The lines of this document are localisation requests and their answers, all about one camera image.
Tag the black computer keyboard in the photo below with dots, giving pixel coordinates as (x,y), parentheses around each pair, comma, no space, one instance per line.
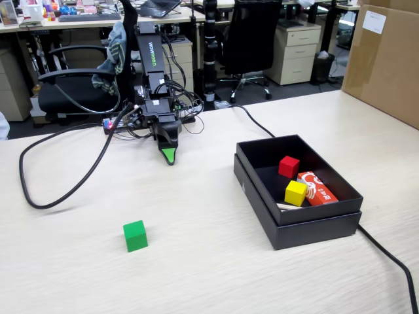
(90,17)

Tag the black laptop on stand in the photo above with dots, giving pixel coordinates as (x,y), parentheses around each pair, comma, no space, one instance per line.
(158,7)

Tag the black office chair with armrests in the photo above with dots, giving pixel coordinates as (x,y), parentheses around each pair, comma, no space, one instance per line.
(78,91)

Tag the beige drawer cabinet behind robot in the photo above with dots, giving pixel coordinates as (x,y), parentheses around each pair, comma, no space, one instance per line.
(180,62)

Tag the large brown cardboard box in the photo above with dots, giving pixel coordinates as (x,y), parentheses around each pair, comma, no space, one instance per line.
(386,65)

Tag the green wooden cube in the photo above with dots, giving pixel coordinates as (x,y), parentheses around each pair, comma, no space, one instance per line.
(135,236)

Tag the blue striped cloth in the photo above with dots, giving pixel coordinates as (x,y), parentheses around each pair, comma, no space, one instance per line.
(113,55)

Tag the yellow wooden cube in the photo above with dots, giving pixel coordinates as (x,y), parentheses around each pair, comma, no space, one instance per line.
(295,193)

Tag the black cardboard box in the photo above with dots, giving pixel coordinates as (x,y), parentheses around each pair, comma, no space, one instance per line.
(268,157)

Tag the orange printed carton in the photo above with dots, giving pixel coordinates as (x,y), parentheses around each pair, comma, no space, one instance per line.
(319,191)

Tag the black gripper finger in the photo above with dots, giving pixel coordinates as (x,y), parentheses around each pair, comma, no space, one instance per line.
(176,131)
(165,140)

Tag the white label sticker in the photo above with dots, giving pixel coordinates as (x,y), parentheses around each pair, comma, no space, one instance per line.
(374,22)

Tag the beige side cabinet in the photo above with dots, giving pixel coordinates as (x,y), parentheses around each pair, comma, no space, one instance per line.
(13,85)

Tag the black vertical pole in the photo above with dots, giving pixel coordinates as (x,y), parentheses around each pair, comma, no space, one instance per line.
(210,49)

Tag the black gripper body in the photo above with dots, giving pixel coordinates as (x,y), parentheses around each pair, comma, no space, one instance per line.
(156,111)

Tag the robot controller circuit board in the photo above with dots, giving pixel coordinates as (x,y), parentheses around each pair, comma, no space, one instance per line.
(114,123)

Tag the black open box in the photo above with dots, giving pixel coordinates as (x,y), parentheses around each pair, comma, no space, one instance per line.
(294,233)

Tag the beige three-drawer cabinet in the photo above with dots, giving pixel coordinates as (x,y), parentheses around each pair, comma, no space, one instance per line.
(294,55)

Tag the black trash bin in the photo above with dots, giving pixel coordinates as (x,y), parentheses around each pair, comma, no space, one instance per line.
(322,67)

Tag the framed picture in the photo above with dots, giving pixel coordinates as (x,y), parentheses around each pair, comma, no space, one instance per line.
(8,12)

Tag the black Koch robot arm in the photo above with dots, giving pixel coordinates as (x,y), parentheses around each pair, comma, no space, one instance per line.
(150,49)

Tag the light wooden office desk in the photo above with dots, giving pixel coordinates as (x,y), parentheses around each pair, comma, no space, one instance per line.
(98,24)

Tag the red wooden cube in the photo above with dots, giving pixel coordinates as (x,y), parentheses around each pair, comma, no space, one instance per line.
(288,167)

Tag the black mesh office chair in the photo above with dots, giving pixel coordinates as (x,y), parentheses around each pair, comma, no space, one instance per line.
(252,36)

